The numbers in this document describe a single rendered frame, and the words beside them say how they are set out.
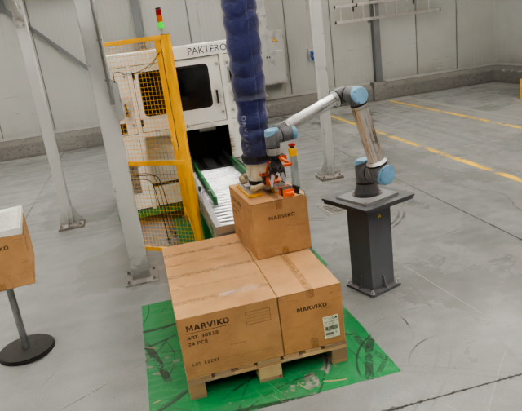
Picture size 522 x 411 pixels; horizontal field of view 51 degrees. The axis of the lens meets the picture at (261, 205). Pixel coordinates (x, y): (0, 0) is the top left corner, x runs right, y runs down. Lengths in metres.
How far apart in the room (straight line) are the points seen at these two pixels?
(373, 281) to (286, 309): 1.18
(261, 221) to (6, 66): 10.08
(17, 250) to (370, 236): 2.46
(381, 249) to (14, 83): 10.22
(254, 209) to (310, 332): 0.88
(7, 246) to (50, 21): 9.48
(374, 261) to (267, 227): 0.97
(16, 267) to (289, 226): 1.83
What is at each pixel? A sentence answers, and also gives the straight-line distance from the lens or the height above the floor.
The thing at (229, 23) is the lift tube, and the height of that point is 2.10.
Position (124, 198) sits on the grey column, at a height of 0.79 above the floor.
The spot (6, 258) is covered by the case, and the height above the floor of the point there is 0.84.
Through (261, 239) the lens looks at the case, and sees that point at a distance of 3.76.
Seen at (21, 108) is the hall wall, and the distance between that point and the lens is 13.20.
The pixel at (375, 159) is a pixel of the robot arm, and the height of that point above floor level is 1.08.
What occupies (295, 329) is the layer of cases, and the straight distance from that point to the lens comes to 3.42.
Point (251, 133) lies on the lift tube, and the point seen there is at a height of 1.38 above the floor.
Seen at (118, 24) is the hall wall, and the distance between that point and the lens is 12.95.
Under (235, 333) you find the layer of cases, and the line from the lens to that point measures 3.33.
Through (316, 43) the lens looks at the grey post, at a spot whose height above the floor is 1.78.
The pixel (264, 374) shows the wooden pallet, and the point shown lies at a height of 0.05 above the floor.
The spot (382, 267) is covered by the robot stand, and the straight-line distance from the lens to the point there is 4.38.
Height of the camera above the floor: 2.04
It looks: 18 degrees down
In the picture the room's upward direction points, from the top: 7 degrees counter-clockwise
